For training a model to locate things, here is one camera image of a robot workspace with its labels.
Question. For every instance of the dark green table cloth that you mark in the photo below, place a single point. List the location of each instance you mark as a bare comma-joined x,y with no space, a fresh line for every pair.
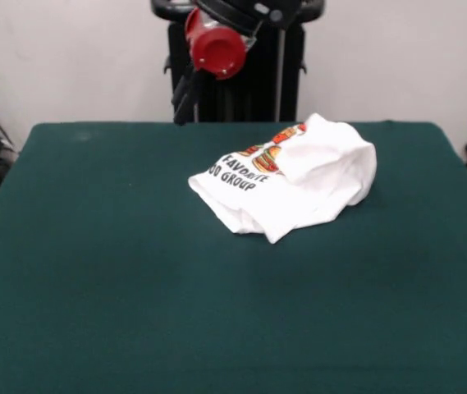
93,287

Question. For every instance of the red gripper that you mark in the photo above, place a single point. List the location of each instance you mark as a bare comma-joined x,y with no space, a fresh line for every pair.
216,53

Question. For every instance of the white printed T-shirt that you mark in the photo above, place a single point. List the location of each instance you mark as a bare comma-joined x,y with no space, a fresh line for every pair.
315,184

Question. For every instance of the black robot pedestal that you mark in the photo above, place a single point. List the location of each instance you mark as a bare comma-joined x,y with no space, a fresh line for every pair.
249,90

